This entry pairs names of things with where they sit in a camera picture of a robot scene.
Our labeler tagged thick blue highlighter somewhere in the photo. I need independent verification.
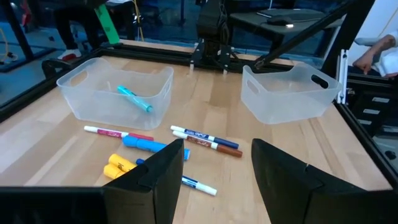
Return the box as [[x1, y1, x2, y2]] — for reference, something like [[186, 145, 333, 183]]
[[122, 135, 191, 161]]

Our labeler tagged silver frame bracket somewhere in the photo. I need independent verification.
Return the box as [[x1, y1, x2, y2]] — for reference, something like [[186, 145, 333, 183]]
[[335, 49, 349, 105]]

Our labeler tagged black operator desk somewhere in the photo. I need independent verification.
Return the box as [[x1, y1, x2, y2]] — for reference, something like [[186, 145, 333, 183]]
[[229, 7, 343, 57]]

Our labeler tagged person's hand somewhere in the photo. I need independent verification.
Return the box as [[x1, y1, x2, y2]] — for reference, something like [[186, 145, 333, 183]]
[[353, 49, 379, 75]]

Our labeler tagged black diagonal frame strut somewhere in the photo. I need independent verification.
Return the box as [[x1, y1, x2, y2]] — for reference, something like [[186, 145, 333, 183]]
[[253, 0, 376, 71]]

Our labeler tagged red dry-erase marker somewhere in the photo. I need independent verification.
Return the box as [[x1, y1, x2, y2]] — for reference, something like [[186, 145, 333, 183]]
[[83, 125, 155, 141]]

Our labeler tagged yellow highlighter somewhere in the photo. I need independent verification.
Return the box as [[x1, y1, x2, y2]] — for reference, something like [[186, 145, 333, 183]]
[[108, 153, 137, 172], [103, 164, 125, 180]]

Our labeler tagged person's foot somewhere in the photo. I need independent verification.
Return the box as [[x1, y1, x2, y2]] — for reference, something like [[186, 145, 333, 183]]
[[57, 49, 83, 62]]

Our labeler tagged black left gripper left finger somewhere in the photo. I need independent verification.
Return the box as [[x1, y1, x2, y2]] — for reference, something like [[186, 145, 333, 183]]
[[0, 139, 185, 224]]

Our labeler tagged black frame upright post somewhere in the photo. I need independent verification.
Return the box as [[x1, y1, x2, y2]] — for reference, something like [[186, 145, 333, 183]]
[[320, 0, 376, 77]]

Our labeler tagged person's leg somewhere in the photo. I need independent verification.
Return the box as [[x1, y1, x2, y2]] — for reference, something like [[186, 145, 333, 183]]
[[54, 6, 103, 52]]

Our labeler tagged black computer mouse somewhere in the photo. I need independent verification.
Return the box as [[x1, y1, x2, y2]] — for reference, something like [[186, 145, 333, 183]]
[[267, 15, 295, 28]]

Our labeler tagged brown dry-erase marker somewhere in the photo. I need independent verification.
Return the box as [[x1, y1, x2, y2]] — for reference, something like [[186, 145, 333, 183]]
[[172, 130, 243, 158]]

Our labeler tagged teal highlighter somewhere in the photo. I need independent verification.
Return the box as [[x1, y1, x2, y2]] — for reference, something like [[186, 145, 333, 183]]
[[117, 85, 154, 113]]

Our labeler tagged blue dry-erase marker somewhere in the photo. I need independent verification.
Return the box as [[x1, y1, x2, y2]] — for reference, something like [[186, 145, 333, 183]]
[[136, 158, 218, 197], [170, 125, 239, 149]]

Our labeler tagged black aluminium table frame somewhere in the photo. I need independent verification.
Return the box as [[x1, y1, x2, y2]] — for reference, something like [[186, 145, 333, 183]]
[[0, 39, 398, 187]]

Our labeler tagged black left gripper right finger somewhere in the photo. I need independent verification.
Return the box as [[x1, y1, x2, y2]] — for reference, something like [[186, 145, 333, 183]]
[[251, 139, 398, 224]]

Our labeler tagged clear plastic handled bin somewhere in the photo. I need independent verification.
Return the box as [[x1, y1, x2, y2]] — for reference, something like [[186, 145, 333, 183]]
[[241, 63, 342, 125], [56, 57, 174, 131]]

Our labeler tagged person's forearm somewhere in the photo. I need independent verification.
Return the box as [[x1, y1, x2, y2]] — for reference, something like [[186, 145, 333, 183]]
[[368, 33, 398, 58]]

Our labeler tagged yellow cable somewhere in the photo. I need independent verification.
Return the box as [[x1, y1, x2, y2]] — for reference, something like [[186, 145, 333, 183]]
[[132, 0, 146, 41]]

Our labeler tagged green highlighter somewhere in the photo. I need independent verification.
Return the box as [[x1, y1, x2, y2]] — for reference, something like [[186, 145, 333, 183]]
[[95, 3, 121, 45]]

